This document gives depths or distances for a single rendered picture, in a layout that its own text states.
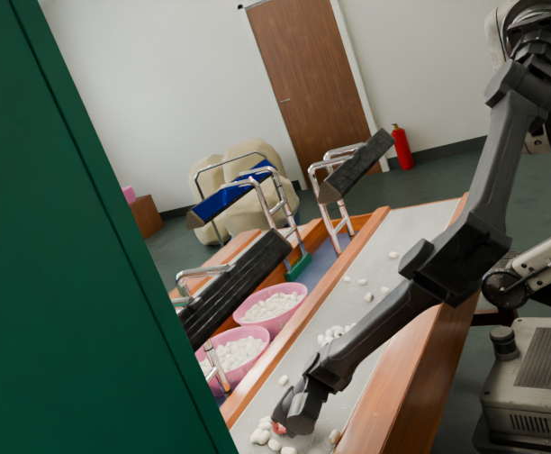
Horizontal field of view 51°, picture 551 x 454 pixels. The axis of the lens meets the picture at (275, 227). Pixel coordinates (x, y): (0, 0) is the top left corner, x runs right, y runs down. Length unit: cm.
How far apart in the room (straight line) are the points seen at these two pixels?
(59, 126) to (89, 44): 715
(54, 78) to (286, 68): 574
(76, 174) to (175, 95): 654
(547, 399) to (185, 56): 587
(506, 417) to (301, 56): 496
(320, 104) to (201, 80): 148
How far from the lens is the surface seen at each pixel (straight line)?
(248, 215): 446
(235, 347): 183
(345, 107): 615
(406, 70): 596
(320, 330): 173
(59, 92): 60
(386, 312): 98
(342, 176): 189
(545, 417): 172
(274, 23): 629
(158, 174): 760
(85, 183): 59
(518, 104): 107
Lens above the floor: 152
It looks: 16 degrees down
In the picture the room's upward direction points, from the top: 20 degrees counter-clockwise
